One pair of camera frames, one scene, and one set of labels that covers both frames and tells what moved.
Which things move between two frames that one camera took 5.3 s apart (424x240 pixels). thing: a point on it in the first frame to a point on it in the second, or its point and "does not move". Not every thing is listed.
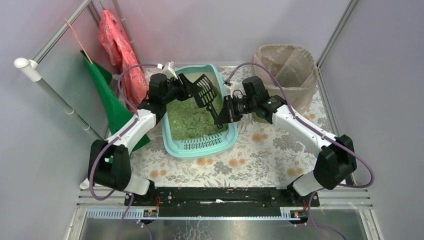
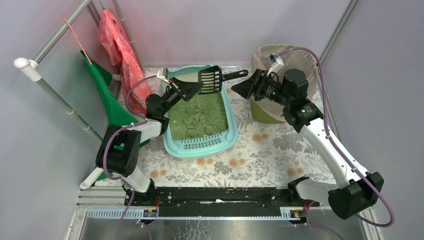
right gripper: x=230 y=109 to x=257 y=84
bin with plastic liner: x=298 y=69 does not move
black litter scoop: x=204 y=93 to x=212 y=77
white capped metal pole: x=29 y=67 does not move
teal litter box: x=187 y=148 does not move
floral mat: x=262 y=156 does not move
